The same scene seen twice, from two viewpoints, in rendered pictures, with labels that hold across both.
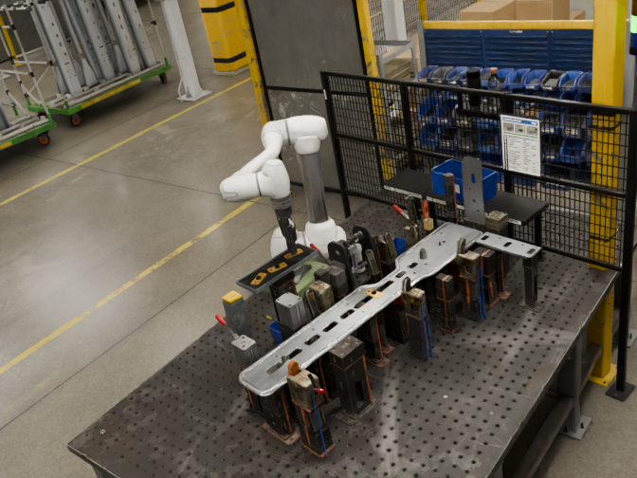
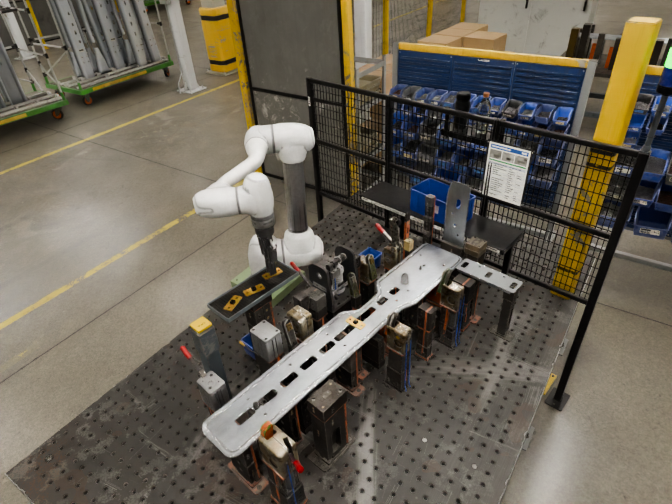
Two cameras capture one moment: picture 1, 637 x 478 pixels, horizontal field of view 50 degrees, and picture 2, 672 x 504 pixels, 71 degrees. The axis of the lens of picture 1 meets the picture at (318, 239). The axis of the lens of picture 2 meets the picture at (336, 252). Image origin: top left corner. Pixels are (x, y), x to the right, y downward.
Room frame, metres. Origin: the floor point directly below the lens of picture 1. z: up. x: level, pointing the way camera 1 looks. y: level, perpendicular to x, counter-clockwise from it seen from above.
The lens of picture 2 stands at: (1.09, 0.04, 2.38)
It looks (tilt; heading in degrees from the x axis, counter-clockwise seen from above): 36 degrees down; 353
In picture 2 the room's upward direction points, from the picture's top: 4 degrees counter-clockwise
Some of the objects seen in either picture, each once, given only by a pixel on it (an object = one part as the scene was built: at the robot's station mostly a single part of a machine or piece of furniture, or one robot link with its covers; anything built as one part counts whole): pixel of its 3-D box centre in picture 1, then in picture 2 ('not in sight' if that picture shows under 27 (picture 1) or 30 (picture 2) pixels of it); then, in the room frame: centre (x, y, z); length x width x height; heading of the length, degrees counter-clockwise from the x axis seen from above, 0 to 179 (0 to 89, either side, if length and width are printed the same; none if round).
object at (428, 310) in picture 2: (446, 303); (425, 332); (2.51, -0.51, 0.84); 0.11 x 0.08 x 0.29; 38
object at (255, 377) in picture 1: (372, 297); (353, 327); (2.45, -0.18, 1.00); 1.38 x 0.22 x 0.02; 128
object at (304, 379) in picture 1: (311, 412); (284, 471); (1.96, 0.15, 0.88); 0.15 x 0.11 x 0.36; 38
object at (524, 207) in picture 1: (460, 194); (435, 213); (3.19, -0.77, 1.01); 0.90 x 0.22 x 0.03; 38
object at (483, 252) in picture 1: (484, 277); (460, 303); (2.66, -0.73, 0.84); 0.11 x 0.10 x 0.28; 38
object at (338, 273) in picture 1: (340, 303); (317, 325); (2.61, -0.04, 0.89); 0.13 x 0.11 x 0.38; 38
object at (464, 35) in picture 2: (524, 46); (465, 77); (7.07, -2.52, 0.52); 1.20 x 0.80 x 1.05; 134
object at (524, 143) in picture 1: (521, 144); (505, 173); (3.03, -1.05, 1.30); 0.23 x 0.02 x 0.31; 38
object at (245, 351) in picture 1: (252, 376); (220, 412); (2.24, 0.38, 0.88); 0.11 x 0.10 x 0.36; 38
